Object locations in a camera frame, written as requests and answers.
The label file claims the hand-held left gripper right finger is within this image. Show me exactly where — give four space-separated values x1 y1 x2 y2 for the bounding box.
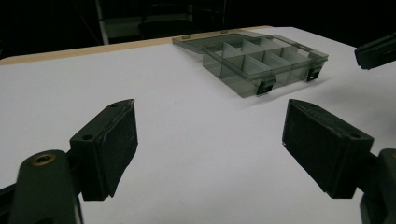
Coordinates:
281 98 375 200

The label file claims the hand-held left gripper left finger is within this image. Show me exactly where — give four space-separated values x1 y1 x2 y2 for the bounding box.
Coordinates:
69 98 139 202

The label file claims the clear grey compartment box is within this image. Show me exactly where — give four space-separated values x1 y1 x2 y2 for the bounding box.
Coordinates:
172 30 330 99

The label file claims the white metal stand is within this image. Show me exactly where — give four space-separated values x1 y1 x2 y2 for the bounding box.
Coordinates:
94 0 110 45

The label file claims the dark grey shelf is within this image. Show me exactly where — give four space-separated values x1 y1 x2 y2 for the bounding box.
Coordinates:
104 12 193 41

